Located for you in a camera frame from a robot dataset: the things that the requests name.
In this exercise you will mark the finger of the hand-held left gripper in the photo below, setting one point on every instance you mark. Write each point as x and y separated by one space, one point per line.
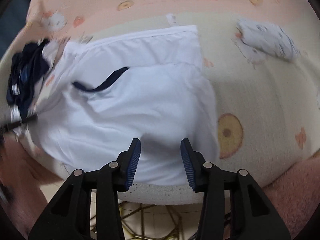
15 124

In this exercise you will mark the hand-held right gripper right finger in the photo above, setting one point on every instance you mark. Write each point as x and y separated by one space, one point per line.
187 165

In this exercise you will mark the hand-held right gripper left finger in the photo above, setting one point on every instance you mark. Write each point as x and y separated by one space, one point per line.
132 165

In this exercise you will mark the navy shorts with white stripes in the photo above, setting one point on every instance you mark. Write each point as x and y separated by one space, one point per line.
27 80

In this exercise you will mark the white shirt with navy collar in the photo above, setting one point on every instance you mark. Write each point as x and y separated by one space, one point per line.
150 105

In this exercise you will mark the white garment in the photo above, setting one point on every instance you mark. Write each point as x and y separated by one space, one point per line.
15 113

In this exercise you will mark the pink and cream printed blanket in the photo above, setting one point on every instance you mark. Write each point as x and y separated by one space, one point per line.
250 100

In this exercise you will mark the dark blue curtain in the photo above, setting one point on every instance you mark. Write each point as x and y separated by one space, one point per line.
15 22

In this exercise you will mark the folded white printed cloth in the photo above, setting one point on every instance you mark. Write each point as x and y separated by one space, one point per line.
267 38

